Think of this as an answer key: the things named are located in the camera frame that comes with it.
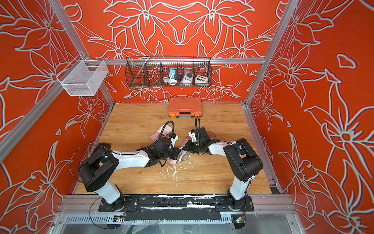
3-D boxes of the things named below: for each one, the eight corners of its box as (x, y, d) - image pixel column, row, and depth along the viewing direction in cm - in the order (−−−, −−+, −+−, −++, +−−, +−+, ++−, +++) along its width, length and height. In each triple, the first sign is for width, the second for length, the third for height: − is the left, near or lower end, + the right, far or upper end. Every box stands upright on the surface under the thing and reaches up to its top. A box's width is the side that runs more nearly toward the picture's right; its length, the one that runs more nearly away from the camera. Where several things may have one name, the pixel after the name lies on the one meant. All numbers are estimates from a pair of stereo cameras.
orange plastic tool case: (168, 118, 112) (167, 114, 108) (169, 102, 124) (169, 97, 120) (202, 118, 112) (202, 114, 108) (200, 102, 124) (201, 97, 120)
